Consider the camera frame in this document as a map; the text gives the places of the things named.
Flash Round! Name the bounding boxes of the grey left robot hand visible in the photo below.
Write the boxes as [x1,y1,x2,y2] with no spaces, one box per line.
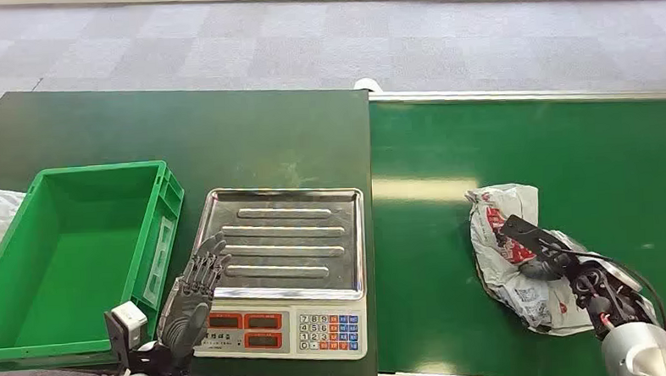
[153,231,238,359]

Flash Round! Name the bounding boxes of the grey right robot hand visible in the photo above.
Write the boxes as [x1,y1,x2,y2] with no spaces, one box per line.
[518,242,583,284]

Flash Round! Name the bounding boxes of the white red-printed courier package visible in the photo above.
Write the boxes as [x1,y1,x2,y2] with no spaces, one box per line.
[465,177,648,340]

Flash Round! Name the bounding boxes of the white round conveyor end cap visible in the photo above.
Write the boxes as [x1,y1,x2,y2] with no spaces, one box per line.
[352,76,385,94]

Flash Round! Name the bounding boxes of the white electronic weighing scale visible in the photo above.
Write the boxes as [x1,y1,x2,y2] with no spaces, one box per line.
[186,181,371,368]

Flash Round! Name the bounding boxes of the green plastic crate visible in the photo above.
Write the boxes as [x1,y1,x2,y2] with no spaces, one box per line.
[0,159,193,372]

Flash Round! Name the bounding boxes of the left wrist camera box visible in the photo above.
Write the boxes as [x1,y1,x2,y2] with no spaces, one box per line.
[103,300,150,357]

